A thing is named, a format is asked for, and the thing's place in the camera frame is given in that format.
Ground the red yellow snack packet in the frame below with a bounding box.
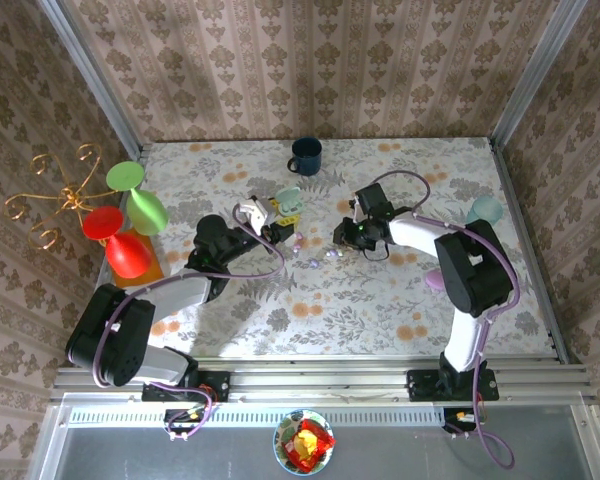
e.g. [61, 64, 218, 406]
[283, 418, 337, 472]

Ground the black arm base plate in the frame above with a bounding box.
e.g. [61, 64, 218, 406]
[139, 368, 231, 404]
[407, 367, 500, 402]

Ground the red plastic wine glass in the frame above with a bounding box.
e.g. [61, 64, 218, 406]
[81, 205, 154, 280]

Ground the gold wire stand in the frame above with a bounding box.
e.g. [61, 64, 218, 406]
[3, 142, 165, 304]

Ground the long aluminium mounting rail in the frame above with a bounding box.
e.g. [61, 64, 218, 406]
[49, 355, 597, 404]

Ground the patterned ceramic bowl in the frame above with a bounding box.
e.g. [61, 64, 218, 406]
[272, 409, 337, 476]

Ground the slotted grey cable duct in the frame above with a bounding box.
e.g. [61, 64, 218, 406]
[67, 405, 454, 427]

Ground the green plastic wine glass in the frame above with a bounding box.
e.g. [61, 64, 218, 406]
[105, 160, 171, 237]

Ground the small black connector box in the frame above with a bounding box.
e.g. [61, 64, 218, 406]
[442, 407, 482, 434]
[163, 408, 207, 434]

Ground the frosted teal cup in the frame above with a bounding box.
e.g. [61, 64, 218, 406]
[467, 195, 505, 227]

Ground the aluminium frame post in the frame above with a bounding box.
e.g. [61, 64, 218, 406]
[490, 0, 595, 147]
[35, 0, 145, 160]
[571, 403, 600, 480]
[27, 403, 76, 480]

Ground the mint green cup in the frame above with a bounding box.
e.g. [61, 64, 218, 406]
[273, 186, 303, 217]

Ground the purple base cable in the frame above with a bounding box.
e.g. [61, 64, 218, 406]
[144, 380, 217, 442]
[449, 399, 517, 472]

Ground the dark blue mug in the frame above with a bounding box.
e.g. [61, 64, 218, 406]
[286, 136, 325, 178]

